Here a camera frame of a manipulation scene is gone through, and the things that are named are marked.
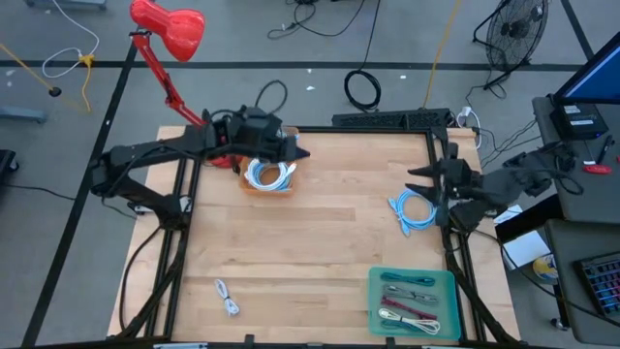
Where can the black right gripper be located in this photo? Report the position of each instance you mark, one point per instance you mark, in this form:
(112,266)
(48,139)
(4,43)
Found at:
(465,184)

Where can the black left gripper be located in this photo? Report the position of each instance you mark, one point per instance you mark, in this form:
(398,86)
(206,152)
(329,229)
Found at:
(261,148)

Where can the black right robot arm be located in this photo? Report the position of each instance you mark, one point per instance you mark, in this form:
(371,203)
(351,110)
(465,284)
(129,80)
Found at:
(513,186)

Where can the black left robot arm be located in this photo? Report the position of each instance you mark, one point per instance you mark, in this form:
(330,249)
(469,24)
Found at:
(145,150)

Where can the orange translucent bin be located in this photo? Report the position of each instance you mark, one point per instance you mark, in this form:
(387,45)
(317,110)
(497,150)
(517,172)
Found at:
(269,193)

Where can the white paper sheet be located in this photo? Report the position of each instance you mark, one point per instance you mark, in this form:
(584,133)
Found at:
(508,214)
(525,249)

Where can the white power adapter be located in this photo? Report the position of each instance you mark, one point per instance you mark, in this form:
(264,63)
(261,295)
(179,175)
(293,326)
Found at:
(466,112)

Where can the black keyboard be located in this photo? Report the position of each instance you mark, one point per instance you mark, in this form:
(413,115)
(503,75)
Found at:
(387,118)

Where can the round blue yellow disc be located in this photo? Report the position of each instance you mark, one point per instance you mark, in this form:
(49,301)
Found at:
(545,269)

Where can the teal plastic tray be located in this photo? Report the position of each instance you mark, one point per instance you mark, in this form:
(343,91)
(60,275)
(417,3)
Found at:
(373,300)

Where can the grey side desk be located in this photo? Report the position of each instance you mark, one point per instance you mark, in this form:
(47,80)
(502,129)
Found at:
(591,199)

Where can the black mini computer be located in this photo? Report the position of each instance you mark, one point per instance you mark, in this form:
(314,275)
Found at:
(579,121)

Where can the black pen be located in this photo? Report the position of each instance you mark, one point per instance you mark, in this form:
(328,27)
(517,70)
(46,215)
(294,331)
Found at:
(605,149)

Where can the black floor fan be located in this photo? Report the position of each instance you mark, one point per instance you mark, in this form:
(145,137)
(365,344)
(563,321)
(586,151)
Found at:
(516,29)

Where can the backlit keyboard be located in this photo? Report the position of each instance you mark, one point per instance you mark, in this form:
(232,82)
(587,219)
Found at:
(603,283)

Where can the red desk lamp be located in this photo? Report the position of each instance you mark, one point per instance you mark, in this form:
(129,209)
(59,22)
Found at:
(169,26)

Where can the desk monitor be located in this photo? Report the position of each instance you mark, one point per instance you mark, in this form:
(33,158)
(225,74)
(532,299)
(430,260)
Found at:
(596,77)

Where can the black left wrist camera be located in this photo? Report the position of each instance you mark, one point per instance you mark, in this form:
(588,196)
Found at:
(259,120)

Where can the black aluminium rig frame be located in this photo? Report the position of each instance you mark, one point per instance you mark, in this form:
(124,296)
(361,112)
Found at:
(363,129)

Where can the black frame clip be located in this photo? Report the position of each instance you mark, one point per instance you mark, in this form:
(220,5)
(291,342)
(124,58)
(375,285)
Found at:
(249,339)

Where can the white metal bracket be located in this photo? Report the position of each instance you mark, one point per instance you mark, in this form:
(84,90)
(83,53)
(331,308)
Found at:
(179,345)

